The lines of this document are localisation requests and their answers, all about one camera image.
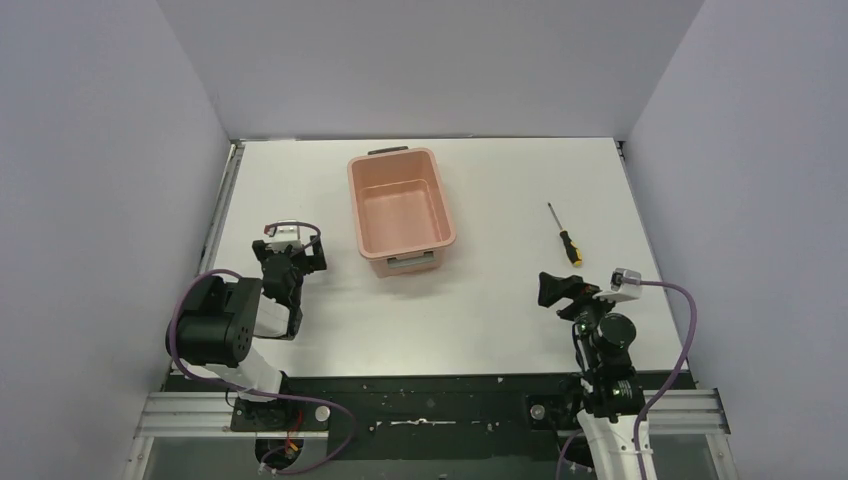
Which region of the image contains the aluminium frame rail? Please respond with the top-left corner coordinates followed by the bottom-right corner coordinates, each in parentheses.
top-left (122, 389), bottom-right (739, 479)

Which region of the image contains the black yellow screwdriver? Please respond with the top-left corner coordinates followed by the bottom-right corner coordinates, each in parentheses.
top-left (547, 202), bottom-right (583, 267)

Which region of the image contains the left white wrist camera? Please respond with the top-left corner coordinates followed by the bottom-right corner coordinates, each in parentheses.
top-left (264, 225), bottom-right (302, 252)

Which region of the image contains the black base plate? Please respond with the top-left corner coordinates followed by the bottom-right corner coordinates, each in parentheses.
top-left (220, 374), bottom-right (589, 470)

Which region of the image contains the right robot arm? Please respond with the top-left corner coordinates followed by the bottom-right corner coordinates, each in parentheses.
top-left (537, 269), bottom-right (657, 479)

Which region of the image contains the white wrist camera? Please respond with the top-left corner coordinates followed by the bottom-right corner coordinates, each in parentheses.
top-left (264, 225), bottom-right (302, 252)
top-left (593, 268), bottom-right (642, 303)

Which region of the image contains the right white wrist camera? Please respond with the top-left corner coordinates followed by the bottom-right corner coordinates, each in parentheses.
top-left (593, 268), bottom-right (642, 303)

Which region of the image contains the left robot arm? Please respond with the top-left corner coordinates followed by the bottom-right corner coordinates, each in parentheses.
top-left (166, 235), bottom-right (327, 403)

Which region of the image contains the pink plastic bin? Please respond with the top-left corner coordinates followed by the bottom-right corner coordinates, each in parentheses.
top-left (347, 146), bottom-right (457, 278)

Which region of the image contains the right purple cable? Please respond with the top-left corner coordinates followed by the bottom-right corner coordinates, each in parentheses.
top-left (555, 279), bottom-right (699, 480)

